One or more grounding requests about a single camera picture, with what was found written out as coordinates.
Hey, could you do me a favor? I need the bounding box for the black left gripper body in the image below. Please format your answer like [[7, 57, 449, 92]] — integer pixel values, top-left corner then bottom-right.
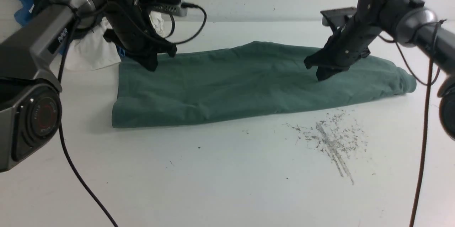
[[103, 3, 167, 60]]

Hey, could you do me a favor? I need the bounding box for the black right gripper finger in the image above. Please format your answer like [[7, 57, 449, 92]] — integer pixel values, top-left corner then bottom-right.
[[304, 50, 329, 69], [316, 66, 342, 81]]

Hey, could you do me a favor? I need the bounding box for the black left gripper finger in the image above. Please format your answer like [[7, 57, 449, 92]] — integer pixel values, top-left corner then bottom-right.
[[137, 51, 158, 72], [156, 42, 177, 57]]

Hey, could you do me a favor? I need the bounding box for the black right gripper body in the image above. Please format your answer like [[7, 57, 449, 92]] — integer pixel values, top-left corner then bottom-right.
[[320, 16, 382, 73]]

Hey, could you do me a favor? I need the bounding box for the green long sleeve shirt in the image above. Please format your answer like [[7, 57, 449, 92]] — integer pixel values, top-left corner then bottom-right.
[[112, 42, 417, 128]]

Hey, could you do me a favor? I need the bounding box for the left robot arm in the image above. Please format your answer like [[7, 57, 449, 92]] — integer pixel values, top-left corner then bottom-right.
[[0, 0, 177, 172]]

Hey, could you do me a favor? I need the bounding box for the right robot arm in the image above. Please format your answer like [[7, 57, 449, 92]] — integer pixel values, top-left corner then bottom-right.
[[304, 0, 455, 138]]

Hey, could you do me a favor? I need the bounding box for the white crumpled shirt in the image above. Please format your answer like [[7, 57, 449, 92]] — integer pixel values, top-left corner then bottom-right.
[[59, 11, 166, 71]]

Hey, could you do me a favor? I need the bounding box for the blue crumpled garment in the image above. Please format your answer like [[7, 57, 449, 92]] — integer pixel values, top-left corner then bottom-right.
[[11, 0, 127, 58]]

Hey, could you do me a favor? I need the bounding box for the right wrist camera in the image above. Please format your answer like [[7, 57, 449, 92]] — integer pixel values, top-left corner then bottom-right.
[[320, 7, 357, 27]]

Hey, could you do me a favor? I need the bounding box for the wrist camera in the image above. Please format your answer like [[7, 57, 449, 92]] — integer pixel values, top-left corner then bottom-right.
[[134, 0, 198, 17], [320, 7, 357, 27]]

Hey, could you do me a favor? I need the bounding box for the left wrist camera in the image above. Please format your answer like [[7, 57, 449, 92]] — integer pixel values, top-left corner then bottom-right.
[[134, 0, 198, 17]]

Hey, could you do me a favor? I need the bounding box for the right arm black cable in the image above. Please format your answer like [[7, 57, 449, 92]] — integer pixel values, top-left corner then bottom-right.
[[377, 0, 446, 227]]

